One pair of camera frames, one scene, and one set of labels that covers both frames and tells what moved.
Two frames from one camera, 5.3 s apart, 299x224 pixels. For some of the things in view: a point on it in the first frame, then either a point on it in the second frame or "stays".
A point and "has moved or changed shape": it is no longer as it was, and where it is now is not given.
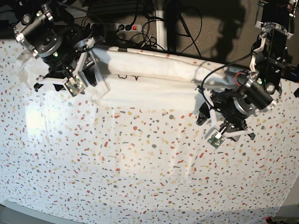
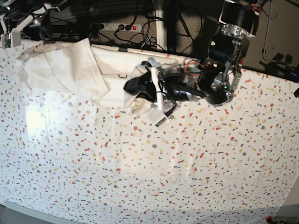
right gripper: x=233 y=109 → x=181 y=86
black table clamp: x=122 y=49 stays
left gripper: x=65 y=61 → x=15 y=38
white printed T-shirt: x=130 y=78 has moved or changed shape
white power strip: x=116 y=27 stays
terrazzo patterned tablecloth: x=102 y=157 stays
